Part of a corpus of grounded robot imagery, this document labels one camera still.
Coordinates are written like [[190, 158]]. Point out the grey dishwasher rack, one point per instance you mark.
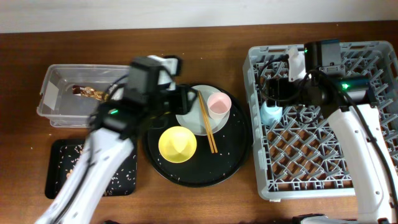
[[298, 155]]

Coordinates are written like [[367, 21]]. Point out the pink plastic cup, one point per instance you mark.
[[219, 104]]

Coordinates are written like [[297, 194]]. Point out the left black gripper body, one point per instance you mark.
[[189, 99]]

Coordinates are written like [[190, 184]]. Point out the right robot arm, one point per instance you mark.
[[318, 77]]

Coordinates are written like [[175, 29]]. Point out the wooden chopstick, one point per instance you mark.
[[209, 124], [205, 121]]

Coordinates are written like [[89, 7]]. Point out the gold brown snack wrapper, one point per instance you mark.
[[90, 92]]

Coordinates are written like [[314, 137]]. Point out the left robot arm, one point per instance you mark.
[[149, 92]]

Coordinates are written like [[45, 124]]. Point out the rice and nutshell waste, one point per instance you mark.
[[122, 183]]

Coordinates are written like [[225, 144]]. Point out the black rectangular tray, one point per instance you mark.
[[51, 173]]

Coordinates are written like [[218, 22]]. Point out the yellow plastic bowl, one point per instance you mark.
[[177, 144]]

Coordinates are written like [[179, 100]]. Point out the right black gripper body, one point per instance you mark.
[[272, 90]]

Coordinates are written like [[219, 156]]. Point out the grey round plate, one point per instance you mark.
[[194, 119]]

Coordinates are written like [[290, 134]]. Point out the clear plastic bin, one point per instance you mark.
[[60, 105]]

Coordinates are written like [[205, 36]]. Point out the blue plastic cup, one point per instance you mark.
[[270, 114]]

